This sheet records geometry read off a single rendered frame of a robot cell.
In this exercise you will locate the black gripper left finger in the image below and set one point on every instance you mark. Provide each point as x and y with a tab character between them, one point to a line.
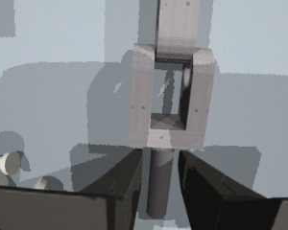
109	203

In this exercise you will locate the dark grey flat bar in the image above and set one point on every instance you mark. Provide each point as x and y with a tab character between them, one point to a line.
176	30

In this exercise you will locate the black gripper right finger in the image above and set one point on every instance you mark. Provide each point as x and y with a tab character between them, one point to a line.
214	201

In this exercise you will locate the grey metal clevis fork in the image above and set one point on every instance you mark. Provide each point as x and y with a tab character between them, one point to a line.
166	132

